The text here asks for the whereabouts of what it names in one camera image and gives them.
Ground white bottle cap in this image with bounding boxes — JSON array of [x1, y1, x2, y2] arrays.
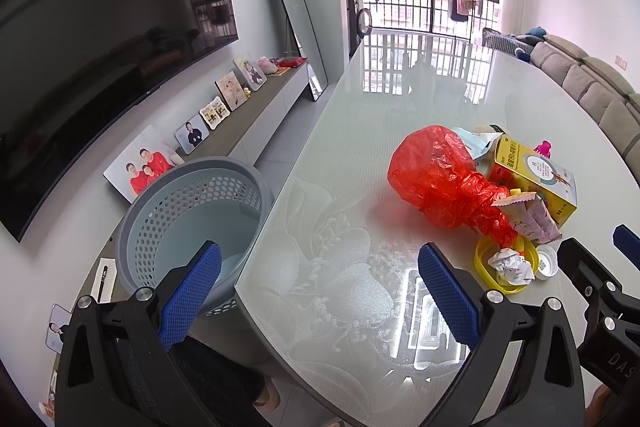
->
[[536, 245, 559, 281]]

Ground white paper ball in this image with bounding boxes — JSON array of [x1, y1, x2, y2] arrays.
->
[[488, 248, 535, 286]]

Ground pink snack wrapper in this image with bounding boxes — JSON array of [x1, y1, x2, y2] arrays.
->
[[492, 192, 561, 244]]

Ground yellow medicine box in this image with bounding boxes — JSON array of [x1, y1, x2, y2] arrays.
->
[[488, 134, 577, 228]]

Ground red plastic bag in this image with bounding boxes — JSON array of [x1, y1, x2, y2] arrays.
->
[[387, 126, 518, 247]]

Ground light blue wipes packet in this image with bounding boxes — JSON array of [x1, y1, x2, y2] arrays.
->
[[452, 127, 503, 176]]

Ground beige fluffy pouch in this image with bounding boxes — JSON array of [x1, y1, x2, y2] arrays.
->
[[473, 124, 506, 134]]

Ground grey perforated trash basket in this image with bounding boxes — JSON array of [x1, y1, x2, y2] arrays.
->
[[115, 156, 274, 315]]

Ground person right hand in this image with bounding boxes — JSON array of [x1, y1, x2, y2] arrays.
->
[[585, 385, 611, 427]]

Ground white paper with pen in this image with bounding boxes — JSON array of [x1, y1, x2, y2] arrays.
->
[[90, 258, 117, 303]]

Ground portrait photo on shelf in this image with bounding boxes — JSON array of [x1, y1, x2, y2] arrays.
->
[[46, 303, 72, 355]]

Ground grey sectional sofa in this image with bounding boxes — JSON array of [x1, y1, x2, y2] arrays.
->
[[530, 35, 640, 181]]

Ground family photo red clothes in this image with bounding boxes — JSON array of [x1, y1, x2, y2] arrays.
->
[[103, 126, 183, 202]]

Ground small portrait photo dark suit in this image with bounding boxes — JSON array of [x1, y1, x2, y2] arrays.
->
[[175, 114, 209, 155]]

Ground grey TV console shelf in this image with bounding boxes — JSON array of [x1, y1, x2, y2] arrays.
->
[[89, 60, 309, 308]]

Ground baby photo canvas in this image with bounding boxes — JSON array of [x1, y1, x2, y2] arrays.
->
[[216, 72, 247, 112]]

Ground red packet on shelf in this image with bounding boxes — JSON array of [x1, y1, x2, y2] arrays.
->
[[276, 56, 307, 68]]

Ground large black television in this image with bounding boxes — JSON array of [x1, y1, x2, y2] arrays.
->
[[1, 0, 238, 239]]

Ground tall leaning mirror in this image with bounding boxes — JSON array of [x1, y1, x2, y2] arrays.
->
[[281, 0, 329, 101]]

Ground scalloped frame photo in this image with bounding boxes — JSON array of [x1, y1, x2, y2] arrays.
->
[[198, 96, 231, 130]]

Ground child photo frame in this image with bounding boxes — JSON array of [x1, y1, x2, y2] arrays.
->
[[234, 55, 267, 91]]

